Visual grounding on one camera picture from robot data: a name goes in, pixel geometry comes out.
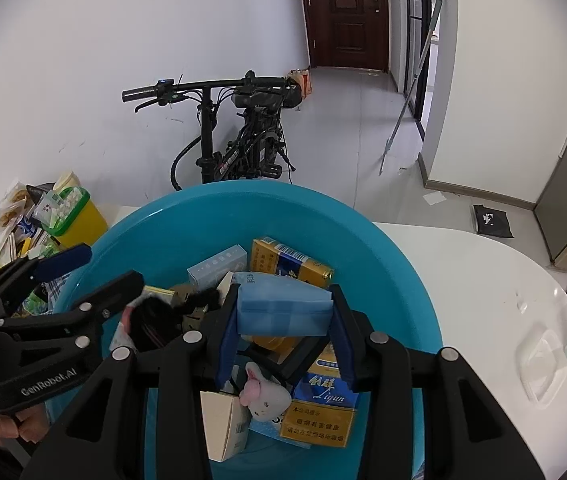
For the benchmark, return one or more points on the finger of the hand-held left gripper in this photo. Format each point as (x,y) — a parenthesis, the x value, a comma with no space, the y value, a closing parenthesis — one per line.
(63,260)
(108,300)

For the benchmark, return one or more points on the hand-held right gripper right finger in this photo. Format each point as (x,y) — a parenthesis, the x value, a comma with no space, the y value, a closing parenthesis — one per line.
(343,350)

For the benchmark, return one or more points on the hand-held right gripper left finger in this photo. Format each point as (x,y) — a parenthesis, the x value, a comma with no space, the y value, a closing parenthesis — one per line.
(226,350)

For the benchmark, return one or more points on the pink plush keyring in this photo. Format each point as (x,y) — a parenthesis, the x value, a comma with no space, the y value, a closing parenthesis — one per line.
(263,395)

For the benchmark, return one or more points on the sky blue tissue pack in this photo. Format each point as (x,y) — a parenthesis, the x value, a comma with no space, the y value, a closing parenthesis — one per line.
(283,312)

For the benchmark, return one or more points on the blue plastic basin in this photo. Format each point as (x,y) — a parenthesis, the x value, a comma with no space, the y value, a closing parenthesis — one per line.
(388,280)

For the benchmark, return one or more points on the white red cigarette pack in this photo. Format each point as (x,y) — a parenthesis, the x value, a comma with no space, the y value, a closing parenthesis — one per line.
(216,265)

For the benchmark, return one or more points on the white desktop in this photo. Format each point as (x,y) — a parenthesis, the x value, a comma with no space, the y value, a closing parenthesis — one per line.
(478,285)

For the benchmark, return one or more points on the yellow bin with green rim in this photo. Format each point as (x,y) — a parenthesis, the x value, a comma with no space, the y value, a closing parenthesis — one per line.
(88,220)

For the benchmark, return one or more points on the white pill blister packs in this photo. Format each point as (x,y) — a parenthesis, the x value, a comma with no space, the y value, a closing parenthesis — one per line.
(60,207)

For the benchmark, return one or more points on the blue yellow cigarette pack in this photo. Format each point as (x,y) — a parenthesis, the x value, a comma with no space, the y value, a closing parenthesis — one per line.
(321,410)

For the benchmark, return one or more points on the clear bag of nuts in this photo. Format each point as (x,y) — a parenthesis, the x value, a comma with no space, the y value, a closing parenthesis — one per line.
(8,210)

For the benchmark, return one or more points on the cream flat box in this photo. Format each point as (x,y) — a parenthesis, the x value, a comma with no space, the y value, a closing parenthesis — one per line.
(223,427)

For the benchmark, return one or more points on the yellow cigarette box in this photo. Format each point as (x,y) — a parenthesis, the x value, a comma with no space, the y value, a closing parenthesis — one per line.
(293,262)

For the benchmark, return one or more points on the white paper scrap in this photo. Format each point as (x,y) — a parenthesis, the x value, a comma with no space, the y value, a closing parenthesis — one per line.
(436,197)

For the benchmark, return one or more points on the black bag on floor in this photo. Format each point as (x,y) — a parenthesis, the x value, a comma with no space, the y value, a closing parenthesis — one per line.
(491,220)

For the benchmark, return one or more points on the clear plastic container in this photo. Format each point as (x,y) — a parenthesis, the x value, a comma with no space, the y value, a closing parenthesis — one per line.
(543,365)

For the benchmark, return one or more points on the black bicycle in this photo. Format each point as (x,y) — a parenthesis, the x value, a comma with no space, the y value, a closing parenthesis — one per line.
(258,150)

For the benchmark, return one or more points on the orange plastic bag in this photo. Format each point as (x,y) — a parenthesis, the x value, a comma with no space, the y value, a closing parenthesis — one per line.
(301,84)

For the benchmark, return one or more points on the mop pole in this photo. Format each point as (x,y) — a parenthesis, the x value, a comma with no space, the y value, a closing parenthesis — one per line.
(413,80)

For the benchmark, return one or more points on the black framed glass door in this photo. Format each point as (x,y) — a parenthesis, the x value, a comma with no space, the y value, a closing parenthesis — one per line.
(427,35)

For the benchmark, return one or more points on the brown entrance door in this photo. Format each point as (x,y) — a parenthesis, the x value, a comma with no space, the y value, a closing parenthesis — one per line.
(348,15)

